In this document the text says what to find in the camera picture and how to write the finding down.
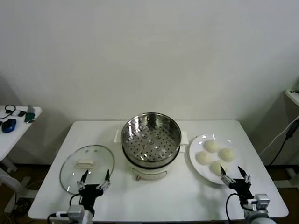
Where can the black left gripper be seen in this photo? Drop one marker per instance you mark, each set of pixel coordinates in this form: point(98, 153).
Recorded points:
point(90, 192)

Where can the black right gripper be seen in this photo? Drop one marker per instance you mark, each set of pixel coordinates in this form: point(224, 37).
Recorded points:
point(241, 187)

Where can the white steamed baozi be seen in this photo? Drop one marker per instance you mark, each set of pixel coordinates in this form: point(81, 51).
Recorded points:
point(204, 158)
point(216, 166)
point(226, 154)
point(211, 146)

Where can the round glass pot lid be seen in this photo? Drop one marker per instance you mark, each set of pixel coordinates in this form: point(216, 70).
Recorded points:
point(70, 172)

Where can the perforated steel steamer basket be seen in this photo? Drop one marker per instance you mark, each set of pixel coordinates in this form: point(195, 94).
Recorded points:
point(140, 149)

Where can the steel steamer pot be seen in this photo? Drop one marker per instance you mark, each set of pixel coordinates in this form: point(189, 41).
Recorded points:
point(149, 172)

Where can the white round plate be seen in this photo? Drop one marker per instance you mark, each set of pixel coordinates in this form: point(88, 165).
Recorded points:
point(198, 144)

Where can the black power adapter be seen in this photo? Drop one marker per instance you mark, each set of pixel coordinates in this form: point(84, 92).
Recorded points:
point(292, 130)

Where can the floor power strip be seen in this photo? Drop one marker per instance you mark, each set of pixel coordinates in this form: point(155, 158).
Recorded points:
point(22, 205)

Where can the white side table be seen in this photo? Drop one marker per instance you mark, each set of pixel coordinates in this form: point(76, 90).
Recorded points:
point(14, 140)

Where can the green upright gadget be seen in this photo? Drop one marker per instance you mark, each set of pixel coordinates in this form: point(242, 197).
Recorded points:
point(30, 114)

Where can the small black device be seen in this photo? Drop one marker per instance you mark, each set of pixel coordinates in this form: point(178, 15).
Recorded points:
point(21, 113)

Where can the blue computer mouse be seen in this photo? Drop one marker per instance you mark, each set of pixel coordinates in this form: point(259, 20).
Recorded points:
point(9, 125)

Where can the small dark shelf items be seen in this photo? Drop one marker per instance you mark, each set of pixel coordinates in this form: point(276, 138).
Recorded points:
point(294, 91)

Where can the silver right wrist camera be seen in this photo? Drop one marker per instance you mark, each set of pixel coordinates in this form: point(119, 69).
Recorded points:
point(261, 200)

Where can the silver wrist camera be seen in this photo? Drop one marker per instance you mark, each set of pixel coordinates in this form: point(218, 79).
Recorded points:
point(261, 200)
point(76, 211)

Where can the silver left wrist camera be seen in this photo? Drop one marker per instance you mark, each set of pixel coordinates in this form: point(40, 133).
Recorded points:
point(76, 211)

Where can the white table base frame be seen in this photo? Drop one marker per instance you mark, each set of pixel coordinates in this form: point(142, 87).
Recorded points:
point(292, 173)

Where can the white wall shelf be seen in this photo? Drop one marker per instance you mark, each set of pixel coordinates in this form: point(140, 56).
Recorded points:
point(293, 98)

